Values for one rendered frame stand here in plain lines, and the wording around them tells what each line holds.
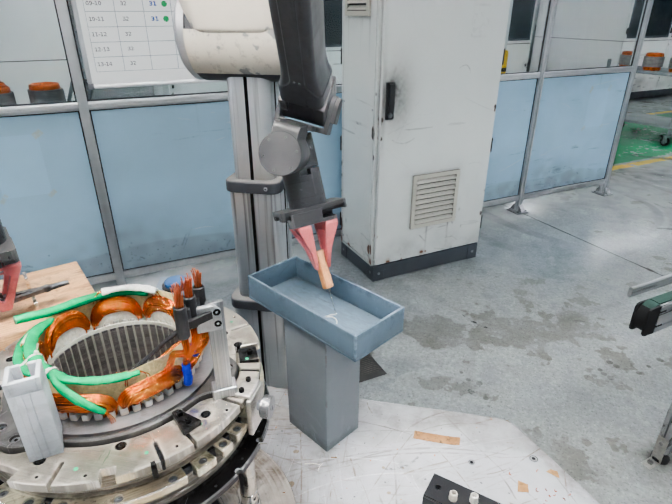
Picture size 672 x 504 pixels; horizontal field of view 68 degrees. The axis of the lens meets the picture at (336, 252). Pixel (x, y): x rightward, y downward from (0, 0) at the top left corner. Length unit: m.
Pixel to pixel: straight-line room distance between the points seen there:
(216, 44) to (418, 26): 1.91
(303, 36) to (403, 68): 2.12
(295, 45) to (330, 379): 0.50
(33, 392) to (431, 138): 2.57
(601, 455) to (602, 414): 0.23
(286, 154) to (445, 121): 2.29
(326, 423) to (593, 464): 1.42
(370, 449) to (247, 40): 0.71
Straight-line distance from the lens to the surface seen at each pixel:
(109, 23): 2.73
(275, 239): 0.99
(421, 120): 2.81
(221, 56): 0.90
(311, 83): 0.66
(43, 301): 0.89
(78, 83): 2.77
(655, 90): 11.49
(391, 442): 0.94
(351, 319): 0.80
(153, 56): 2.75
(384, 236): 2.89
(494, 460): 0.95
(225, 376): 0.55
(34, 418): 0.53
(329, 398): 0.85
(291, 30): 0.58
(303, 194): 0.73
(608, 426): 2.33
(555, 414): 2.29
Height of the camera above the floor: 1.46
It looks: 26 degrees down
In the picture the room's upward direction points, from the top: straight up
